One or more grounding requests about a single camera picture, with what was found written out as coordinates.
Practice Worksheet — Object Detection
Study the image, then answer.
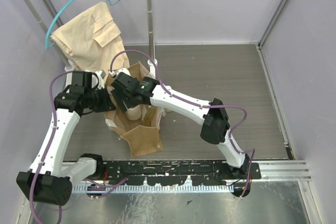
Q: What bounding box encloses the beige cloth garment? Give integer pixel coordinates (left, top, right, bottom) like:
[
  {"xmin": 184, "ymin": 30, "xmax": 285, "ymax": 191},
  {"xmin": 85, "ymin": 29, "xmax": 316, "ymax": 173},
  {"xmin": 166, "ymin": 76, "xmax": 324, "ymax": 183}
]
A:
[{"xmin": 50, "ymin": 2, "xmax": 124, "ymax": 72}]

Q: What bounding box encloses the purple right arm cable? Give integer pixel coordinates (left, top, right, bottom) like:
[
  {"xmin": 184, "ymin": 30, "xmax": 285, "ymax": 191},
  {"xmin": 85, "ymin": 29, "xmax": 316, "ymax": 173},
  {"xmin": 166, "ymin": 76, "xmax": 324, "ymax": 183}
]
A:
[{"xmin": 109, "ymin": 49, "xmax": 256, "ymax": 198}]

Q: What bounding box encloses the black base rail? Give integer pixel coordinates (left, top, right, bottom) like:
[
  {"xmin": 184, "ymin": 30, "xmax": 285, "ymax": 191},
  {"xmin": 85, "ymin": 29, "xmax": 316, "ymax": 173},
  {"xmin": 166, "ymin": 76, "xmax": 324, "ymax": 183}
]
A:
[{"xmin": 88, "ymin": 160, "xmax": 247, "ymax": 186}]

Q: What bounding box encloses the teal clothes hanger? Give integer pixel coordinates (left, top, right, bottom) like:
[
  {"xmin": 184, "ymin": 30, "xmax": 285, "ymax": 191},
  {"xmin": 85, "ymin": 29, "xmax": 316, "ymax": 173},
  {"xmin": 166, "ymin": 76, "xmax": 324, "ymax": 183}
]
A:
[{"xmin": 45, "ymin": 0, "xmax": 120, "ymax": 50}]

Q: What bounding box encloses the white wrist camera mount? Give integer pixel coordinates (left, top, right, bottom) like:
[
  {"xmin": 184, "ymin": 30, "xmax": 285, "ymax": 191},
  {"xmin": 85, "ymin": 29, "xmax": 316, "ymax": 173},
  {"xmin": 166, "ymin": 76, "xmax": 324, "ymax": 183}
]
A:
[{"xmin": 109, "ymin": 68, "xmax": 131, "ymax": 79}]

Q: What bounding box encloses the beige bottle wide cap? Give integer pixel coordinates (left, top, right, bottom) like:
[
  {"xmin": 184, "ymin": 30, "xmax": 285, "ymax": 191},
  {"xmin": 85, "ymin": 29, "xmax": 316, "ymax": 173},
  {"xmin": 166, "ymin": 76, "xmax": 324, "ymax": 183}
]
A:
[{"xmin": 125, "ymin": 105, "xmax": 142, "ymax": 121}]

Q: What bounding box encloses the amber bottle white cap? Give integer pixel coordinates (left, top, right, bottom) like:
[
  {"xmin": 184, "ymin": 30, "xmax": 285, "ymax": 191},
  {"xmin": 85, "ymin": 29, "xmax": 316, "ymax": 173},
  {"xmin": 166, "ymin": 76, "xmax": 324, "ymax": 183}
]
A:
[{"xmin": 143, "ymin": 105, "xmax": 155, "ymax": 126}]

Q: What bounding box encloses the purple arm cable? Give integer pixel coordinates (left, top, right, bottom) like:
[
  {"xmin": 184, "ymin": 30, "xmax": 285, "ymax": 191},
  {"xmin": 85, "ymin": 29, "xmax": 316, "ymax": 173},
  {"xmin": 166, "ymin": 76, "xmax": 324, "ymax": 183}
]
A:
[
  {"xmin": 109, "ymin": 49, "xmax": 256, "ymax": 198},
  {"xmin": 28, "ymin": 70, "xmax": 89, "ymax": 224}
]

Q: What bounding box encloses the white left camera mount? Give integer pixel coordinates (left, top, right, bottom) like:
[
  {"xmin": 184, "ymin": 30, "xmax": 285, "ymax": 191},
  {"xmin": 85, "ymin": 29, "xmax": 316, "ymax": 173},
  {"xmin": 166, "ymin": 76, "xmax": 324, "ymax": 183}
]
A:
[{"xmin": 92, "ymin": 70, "xmax": 106, "ymax": 90}]

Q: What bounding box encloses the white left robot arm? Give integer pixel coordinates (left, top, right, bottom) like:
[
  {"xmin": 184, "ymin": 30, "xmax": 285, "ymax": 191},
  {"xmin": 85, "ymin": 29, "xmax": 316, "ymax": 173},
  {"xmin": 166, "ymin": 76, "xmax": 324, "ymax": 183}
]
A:
[{"xmin": 16, "ymin": 70, "xmax": 116, "ymax": 206}]

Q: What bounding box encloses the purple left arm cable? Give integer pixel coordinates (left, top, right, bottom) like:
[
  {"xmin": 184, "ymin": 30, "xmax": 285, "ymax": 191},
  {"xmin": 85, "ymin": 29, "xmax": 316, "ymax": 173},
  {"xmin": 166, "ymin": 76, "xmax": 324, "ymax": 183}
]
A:
[{"xmin": 28, "ymin": 70, "xmax": 89, "ymax": 224}]

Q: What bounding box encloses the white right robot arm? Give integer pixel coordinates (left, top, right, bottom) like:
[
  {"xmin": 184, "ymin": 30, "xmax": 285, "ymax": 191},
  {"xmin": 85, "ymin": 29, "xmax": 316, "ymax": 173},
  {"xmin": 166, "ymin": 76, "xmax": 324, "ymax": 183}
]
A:
[{"xmin": 110, "ymin": 69, "xmax": 250, "ymax": 179}]

